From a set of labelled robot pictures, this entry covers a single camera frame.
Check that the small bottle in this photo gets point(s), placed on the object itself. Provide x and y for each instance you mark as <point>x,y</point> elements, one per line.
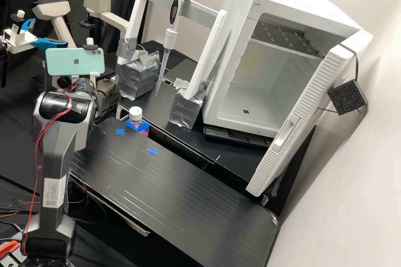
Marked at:
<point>135,112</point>

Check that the white pipette stand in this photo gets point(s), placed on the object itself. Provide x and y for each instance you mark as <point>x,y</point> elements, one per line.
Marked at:
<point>206,51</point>

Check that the right wrist camera phone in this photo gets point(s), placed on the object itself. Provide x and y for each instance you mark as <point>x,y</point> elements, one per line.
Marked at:
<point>75,60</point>

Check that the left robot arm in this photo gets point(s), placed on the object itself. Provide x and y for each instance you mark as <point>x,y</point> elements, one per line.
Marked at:
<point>3,49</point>

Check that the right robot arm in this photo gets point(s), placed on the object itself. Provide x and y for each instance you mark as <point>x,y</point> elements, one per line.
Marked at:
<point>56,142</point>

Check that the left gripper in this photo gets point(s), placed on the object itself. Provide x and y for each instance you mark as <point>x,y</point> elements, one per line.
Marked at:
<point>19,41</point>

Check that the pipette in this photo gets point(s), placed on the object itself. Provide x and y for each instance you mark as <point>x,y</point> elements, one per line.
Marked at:
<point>170,37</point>

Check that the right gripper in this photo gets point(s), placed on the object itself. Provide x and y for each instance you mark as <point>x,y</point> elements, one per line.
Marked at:
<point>52,81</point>

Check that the white incubator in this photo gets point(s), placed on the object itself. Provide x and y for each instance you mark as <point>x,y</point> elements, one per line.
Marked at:
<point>244,13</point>

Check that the incubator door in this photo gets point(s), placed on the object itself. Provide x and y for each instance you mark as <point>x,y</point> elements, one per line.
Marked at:
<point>300,123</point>

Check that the left phone holder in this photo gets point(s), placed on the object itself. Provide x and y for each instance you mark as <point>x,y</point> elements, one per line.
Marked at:
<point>17,24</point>

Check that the blue bottle holder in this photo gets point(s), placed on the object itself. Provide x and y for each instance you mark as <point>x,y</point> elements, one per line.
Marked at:
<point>130,125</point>

